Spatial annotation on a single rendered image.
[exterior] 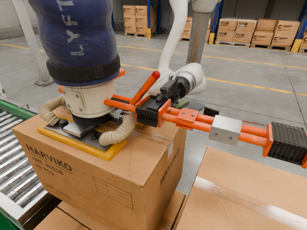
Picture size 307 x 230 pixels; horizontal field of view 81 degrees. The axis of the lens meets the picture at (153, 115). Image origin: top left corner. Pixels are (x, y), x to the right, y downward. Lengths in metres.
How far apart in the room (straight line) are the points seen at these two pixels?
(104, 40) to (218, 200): 0.60
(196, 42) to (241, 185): 0.87
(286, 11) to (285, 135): 8.52
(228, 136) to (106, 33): 0.43
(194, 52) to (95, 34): 0.84
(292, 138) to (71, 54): 0.57
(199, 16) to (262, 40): 6.55
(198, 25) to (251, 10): 7.71
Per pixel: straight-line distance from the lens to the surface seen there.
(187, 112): 0.53
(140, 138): 0.65
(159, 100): 0.54
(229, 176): 0.75
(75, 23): 0.54
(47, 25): 0.57
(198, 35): 1.25
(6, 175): 1.53
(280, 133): 0.51
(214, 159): 0.79
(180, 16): 1.01
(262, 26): 8.12
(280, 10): 8.93
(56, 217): 1.17
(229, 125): 0.50
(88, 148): 0.62
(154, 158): 0.58
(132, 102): 0.57
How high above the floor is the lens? 1.49
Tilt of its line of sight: 33 degrees down
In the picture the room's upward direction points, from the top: straight up
